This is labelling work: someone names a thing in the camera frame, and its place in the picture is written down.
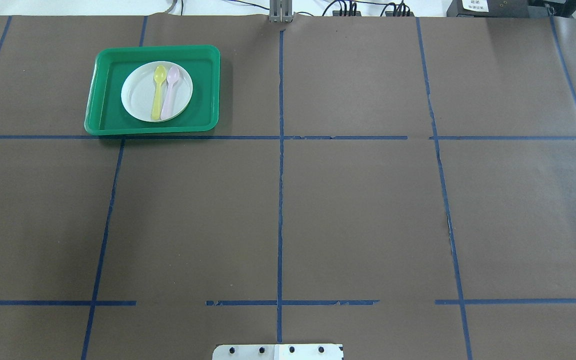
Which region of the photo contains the pink plastic spoon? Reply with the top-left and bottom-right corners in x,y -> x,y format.
160,64 -> 181,121

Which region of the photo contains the yellow plastic spoon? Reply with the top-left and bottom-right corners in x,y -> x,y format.
150,64 -> 167,121

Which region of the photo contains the white round plate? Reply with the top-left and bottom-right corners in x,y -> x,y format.
121,61 -> 194,123

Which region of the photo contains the black power strip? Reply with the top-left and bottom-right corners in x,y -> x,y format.
380,0 -> 414,18
324,0 -> 361,18

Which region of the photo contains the green plastic tray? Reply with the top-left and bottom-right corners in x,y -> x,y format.
84,44 -> 221,136

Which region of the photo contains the black computer box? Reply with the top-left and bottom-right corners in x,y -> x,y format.
445,0 -> 551,19

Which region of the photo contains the grey aluminium frame post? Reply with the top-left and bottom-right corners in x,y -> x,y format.
269,0 -> 295,23

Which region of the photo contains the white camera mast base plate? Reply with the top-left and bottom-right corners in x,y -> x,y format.
212,343 -> 345,360

